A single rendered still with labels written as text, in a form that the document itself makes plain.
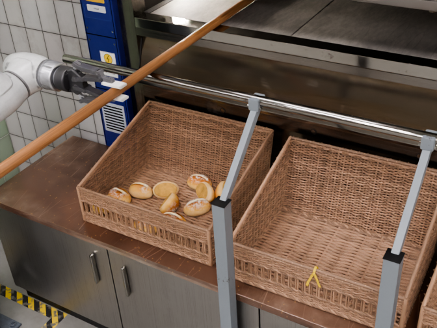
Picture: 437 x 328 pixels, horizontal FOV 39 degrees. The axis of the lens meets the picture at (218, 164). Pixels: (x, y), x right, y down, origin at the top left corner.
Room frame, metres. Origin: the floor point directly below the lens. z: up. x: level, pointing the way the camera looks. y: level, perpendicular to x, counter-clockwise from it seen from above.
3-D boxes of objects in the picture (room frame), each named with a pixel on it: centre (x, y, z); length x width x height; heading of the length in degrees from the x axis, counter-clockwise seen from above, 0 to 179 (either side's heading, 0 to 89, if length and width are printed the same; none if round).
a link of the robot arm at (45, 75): (1.71, 0.47, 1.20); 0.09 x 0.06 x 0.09; 148
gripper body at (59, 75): (1.67, 0.41, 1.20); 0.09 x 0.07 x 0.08; 58
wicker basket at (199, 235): (1.84, 0.15, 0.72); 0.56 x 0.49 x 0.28; 58
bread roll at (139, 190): (1.91, 0.30, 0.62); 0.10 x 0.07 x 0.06; 62
